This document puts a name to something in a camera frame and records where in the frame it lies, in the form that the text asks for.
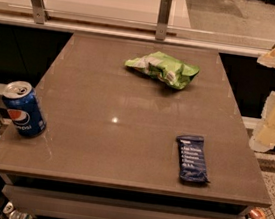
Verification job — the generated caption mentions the blue pepsi can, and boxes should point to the blue pepsi can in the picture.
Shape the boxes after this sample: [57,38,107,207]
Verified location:
[2,81,46,138]

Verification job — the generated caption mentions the grey table drawer front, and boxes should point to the grey table drawer front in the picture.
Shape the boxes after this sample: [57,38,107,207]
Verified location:
[3,185,245,219]

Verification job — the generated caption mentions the left metal railing bracket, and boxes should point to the left metal railing bracket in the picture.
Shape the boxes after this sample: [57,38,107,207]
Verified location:
[30,0,48,24]

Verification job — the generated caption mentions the dark blue snack bar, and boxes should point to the dark blue snack bar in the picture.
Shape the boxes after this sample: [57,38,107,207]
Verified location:
[176,135,209,184]

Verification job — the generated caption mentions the bottles under table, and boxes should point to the bottles under table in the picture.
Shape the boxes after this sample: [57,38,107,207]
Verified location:
[3,202,33,219]

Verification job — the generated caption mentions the middle metal railing bracket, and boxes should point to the middle metal railing bracket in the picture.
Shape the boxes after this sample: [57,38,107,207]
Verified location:
[155,0,172,41]

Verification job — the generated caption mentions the green rice chip bag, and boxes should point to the green rice chip bag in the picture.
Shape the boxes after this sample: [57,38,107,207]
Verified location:
[124,52,200,90]

